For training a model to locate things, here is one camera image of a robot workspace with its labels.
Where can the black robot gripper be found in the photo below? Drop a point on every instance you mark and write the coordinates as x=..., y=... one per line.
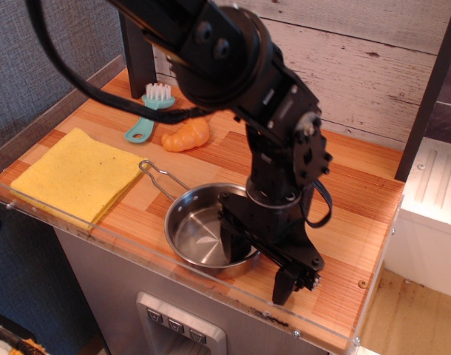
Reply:
x=277, y=229

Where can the small stainless steel pot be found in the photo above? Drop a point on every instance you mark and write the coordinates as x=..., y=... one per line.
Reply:
x=193, y=227

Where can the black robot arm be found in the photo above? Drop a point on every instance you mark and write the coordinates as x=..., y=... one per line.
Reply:
x=224, y=58

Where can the silver ice dispenser panel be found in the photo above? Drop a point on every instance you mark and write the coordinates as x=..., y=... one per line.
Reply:
x=171, y=330

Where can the grey toy fridge cabinet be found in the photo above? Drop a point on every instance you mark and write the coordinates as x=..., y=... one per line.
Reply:
x=110, y=284

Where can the orange plastic toy croissant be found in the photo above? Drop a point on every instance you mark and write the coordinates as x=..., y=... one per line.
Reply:
x=192, y=134

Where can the white toy sink unit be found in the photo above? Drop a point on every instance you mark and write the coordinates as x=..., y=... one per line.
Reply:
x=419, y=249

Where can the folded yellow cloth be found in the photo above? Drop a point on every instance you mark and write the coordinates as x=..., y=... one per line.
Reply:
x=78, y=179

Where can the orange object bottom left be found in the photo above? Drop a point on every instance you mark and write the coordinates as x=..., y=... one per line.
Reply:
x=17, y=345

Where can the clear acrylic table guard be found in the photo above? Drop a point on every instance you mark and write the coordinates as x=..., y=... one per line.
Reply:
x=127, y=254

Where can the dark right shelf post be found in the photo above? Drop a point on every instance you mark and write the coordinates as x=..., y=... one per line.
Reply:
x=431, y=93

